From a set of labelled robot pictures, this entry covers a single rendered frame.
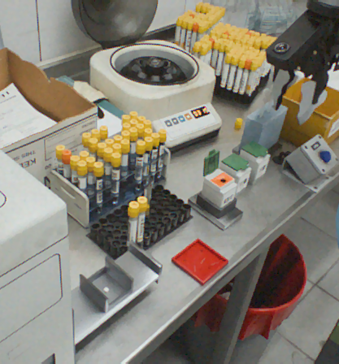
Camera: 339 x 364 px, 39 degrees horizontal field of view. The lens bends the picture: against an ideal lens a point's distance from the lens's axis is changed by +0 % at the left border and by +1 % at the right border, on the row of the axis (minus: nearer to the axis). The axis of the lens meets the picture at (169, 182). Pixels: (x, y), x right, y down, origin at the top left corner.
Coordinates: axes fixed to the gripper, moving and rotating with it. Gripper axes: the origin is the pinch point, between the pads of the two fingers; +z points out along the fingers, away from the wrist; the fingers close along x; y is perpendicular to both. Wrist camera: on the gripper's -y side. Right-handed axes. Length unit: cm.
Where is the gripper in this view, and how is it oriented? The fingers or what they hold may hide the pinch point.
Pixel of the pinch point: (287, 112)
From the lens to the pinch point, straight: 91.6
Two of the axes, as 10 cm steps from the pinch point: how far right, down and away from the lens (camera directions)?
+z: -1.2, 7.7, 6.3
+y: 7.6, -3.4, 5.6
